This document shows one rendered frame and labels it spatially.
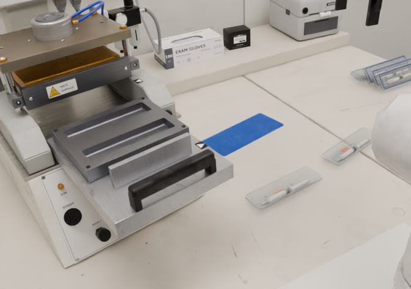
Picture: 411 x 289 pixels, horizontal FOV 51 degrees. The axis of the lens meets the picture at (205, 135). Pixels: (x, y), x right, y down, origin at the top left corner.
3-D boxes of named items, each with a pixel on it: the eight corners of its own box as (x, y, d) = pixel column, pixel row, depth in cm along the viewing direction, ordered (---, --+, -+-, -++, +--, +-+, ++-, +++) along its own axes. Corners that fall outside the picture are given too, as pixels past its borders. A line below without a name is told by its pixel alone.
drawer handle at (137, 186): (129, 206, 64) (125, 185, 62) (209, 166, 71) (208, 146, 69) (136, 212, 63) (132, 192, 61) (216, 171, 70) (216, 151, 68)
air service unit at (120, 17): (99, 55, 116) (88, 0, 108) (147, 41, 123) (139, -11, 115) (108, 61, 112) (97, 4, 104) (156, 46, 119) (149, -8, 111)
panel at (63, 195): (74, 263, 83) (37, 176, 80) (199, 197, 98) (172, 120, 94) (76, 266, 82) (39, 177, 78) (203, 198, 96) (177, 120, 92)
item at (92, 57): (7, 75, 96) (-8, 35, 91) (97, 49, 107) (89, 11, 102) (30, 102, 85) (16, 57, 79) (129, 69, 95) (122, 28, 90)
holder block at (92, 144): (54, 141, 81) (50, 129, 80) (145, 106, 90) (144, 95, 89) (89, 183, 69) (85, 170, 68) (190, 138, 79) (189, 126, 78)
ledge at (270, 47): (124, 70, 163) (122, 59, 160) (301, 25, 193) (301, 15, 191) (154, 101, 140) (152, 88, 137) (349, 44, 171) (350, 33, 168)
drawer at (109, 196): (50, 156, 84) (40, 121, 80) (148, 117, 94) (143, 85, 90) (119, 242, 63) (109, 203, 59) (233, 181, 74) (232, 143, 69)
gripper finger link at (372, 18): (381, -7, 98) (383, -6, 97) (376, 23, 102) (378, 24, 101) (369, -5, 97) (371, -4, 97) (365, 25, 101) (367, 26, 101)
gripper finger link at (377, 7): (381, -13, 96) (389, -10, 94) (377, 9, 99) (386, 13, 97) (375, -12, 96) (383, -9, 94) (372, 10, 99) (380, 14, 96)
